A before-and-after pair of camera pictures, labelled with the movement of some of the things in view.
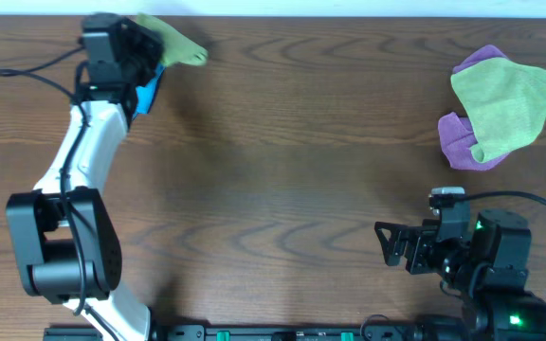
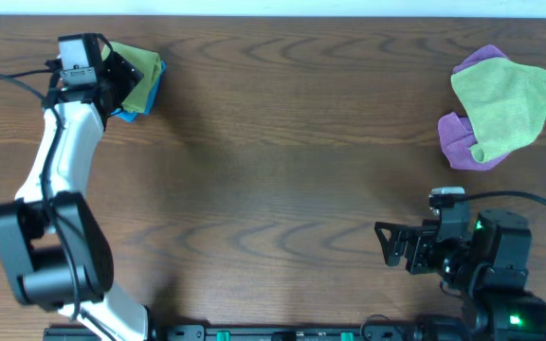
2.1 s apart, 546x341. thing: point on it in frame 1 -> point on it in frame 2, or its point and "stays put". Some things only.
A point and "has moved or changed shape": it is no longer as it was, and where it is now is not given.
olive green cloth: x=507 y=102 stays put
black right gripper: x=421 y=238 stays put
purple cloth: x=456 y=134 stays put
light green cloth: x=176 y=47 has moved or changed shape
